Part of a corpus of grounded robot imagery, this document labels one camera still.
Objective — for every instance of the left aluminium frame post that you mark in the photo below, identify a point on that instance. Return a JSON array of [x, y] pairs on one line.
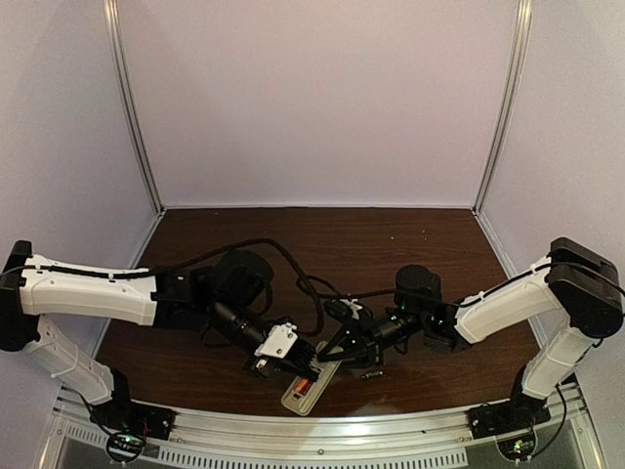
[[128, 102]]

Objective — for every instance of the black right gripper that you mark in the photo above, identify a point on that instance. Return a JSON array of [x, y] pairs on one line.
[[372, 355]]

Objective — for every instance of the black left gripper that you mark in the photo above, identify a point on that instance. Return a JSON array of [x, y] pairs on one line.
[[264, 368]]

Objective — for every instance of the left circuit board with LEDs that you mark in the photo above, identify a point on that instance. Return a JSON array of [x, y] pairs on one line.
[[124, 448]]

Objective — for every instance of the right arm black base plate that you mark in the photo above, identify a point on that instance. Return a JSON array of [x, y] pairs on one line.
[[513, 415]]

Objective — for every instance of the aluminium frame post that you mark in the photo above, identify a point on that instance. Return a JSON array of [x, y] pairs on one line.
[[128, 102], [512, 83]]

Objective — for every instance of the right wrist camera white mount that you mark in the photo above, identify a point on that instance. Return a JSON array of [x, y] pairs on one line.
[[342, 310]]

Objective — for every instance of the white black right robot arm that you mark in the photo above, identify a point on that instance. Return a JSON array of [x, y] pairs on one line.
[[570, 279]]

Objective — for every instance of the right circuit board with LEDs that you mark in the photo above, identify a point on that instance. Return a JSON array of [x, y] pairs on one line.
[[518, 447]]

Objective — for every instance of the orange AAA battery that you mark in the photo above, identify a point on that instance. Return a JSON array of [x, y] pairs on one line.
[[302, 388]]

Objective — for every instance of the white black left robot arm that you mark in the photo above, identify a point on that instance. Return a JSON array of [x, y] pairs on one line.
[[214, 290]]

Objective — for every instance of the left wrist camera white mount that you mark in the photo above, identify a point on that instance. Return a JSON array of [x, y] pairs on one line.
[[278, 343]]

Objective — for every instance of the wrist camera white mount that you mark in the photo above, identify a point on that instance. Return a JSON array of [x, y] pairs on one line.
[[278, 343], [342, 310]]

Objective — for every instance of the aluminium front rail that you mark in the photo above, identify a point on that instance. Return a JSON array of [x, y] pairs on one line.
[[201, 439]]

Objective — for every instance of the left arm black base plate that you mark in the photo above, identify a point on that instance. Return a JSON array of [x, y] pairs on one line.
[[138, 419]]

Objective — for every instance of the circuit board with leds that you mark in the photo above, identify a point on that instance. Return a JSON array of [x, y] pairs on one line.
[[124, 448], [518, 447]]

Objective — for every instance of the white remote control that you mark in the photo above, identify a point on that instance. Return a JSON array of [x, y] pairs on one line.
[[303, 405]]

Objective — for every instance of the right aluminium frame post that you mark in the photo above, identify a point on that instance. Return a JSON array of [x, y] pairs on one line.
[[512, 83]]

